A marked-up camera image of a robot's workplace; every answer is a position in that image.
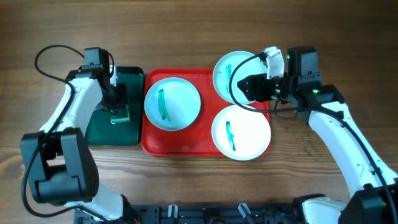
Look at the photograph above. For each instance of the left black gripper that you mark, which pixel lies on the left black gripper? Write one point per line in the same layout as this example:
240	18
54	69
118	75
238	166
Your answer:
123	99

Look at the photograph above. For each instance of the green yellow sponge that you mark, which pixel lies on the green yellow sponge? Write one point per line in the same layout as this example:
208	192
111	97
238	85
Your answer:
120	115

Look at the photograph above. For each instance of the white plate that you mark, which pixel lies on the white plate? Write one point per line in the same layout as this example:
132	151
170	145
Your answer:
172	104
240	134
223	70

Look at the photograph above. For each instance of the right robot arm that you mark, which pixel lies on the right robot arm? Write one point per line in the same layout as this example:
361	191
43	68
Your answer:
372	185

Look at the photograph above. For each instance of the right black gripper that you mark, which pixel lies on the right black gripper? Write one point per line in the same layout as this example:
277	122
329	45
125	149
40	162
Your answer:
257	84

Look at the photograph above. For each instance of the dark green tray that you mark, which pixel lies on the dark green tray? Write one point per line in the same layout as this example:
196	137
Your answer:
101	132

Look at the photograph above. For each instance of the red plastic tray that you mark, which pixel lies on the red plastic tray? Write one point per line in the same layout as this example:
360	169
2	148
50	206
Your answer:
194	140

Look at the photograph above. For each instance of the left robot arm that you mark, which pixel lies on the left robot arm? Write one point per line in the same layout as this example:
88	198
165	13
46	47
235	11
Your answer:
60	172

